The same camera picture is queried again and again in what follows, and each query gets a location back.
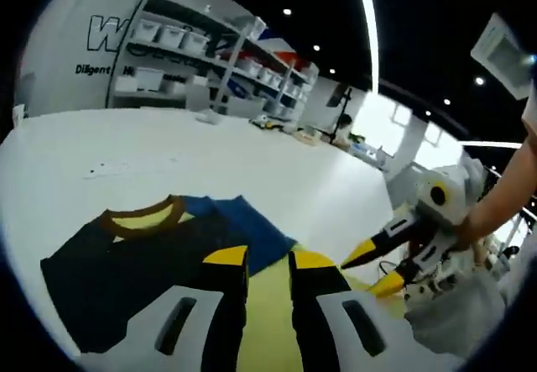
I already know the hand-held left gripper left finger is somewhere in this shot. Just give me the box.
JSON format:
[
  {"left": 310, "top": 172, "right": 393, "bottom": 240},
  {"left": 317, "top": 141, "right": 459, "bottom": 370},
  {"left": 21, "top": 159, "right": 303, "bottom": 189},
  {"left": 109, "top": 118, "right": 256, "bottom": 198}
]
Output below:
[{"left": 78, "top": 244, "right": 251, "bottom": 372}]

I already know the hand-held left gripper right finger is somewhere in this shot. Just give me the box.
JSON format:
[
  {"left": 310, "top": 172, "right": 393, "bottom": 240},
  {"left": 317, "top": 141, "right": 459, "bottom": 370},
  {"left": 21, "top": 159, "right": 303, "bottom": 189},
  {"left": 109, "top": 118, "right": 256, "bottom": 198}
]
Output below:
[{"left": 287, "top": 250, "right": 427, "bottom": 372}]

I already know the yellow blue grey garment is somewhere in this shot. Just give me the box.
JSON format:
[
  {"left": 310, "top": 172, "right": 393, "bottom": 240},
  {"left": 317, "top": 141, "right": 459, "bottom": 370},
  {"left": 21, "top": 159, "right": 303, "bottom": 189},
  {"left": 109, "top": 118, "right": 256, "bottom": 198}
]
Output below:
[{"left": 40, "top": 194, "right": 406, "bottom": 372}]

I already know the person's white shirt sleeve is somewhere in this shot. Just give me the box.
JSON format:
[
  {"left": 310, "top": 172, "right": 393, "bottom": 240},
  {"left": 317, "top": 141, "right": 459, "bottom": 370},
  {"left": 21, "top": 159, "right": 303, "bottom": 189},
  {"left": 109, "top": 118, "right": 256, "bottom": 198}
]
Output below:
[{"left": 519, "top": 94, "right": 537, "bottom": 138}]

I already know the monitor on black stand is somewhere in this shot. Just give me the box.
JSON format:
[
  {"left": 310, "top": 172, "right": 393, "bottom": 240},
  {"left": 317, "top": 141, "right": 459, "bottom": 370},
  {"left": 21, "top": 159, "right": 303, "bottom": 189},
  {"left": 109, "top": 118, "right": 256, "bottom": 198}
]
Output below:
[{"left": 326, "top": 81, "right": 354, "bottom": 143}]

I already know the ceiling air conditioner panel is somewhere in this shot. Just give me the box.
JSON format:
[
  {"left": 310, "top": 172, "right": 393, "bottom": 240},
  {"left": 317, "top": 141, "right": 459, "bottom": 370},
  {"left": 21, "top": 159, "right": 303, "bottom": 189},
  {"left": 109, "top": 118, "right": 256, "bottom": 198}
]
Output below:
[{"left": 469, "top": 12, "right": 536, "bottom": 99}]

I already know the spare hand-held gripper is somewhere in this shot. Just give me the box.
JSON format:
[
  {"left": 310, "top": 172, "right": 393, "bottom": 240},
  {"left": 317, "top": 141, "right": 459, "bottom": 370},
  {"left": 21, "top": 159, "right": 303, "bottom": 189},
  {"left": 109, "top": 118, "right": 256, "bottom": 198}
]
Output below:
[{"left": 250, "top": 114, "right": 287, "bottom": 132}]

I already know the small white object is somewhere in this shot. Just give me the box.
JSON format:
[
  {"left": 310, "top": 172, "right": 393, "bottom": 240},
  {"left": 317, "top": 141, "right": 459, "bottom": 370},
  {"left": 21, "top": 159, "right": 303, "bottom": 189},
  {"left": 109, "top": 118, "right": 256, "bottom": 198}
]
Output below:
[{"left": 196, "top": 109, "right": 224, "bottom": 126}]

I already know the grey metal shelving unit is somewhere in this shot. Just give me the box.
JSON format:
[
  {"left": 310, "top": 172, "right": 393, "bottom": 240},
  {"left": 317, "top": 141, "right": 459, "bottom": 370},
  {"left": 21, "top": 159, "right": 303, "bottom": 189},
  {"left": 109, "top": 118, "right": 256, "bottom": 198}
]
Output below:
[
  {"left": 105, "top": 0, "right": 263, "bottom": 113},
  {"left": 216, "top": 27, "right": 321, "bottom": 121}
]

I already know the long ceiling light strip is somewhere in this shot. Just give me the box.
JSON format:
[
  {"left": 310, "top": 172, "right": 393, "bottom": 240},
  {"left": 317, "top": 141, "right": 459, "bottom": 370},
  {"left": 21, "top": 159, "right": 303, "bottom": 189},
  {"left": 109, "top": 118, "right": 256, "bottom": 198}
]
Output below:
[{"left": 352, "top": 0, "right": 381, "bottom": 94}]

